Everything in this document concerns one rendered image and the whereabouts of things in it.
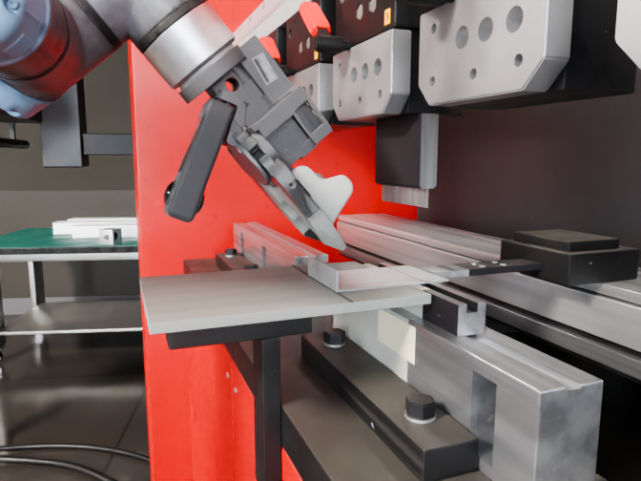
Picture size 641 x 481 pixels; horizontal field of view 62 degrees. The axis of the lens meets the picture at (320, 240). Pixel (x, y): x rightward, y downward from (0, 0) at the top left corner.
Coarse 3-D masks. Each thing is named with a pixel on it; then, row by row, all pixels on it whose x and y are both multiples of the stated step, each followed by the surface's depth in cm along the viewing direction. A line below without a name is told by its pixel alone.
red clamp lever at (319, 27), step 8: (304, 8) 63; (312, 8) 63; (304, 16) 63; (312, 16) 61; (320, 16) 61; (312, 24) 60; (320, 24) 60; (328, 24) 61; (312, 32) 61; (320, 32) 60; (328, 32) 60; (320, 40) 58; (328, 40) 58; (336, 40) 59; (320, 48) 58; (328, 48) 59; (336, 48) 59; (344, 48) 60
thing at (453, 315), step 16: (432, 288) 56; (448, 288) 54; (432, 304) 52; (448, 304) 50; (464, 304) 48; (480, 304) 49; (432, 320) 52; (448, 320) 50; (464, 320) 49; (480, 320) 49
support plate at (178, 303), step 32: (160, 288) 54; (192, 288) 54; (224, 288) 54; (256, 288) 54; (288, 288) 54; (320, 288) 54; (384, 288) 54; (416, 288) 54; (160, 320) 44; (192, 320) 44; (224, 320) 45; (256, 320) 46
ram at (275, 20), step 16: (224, 0) 124; (240, 0) 109; (256, 0) 98; (288, 0) 81; (304, 0) 74; (224, 16) 125; (240, 16) 110; (272, 16) 89; (288, 16) 81; (256, 32) 99
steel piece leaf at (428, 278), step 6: (402, 270) 62; (408, 270) 62; (414, 270) 62; (420, 270) 62; (414, 276) 59; (420, 276) 59; (426, 276) 59; (432, 276) 59; (438, 276) 59; (426, 282) 56; (432, 282) 56
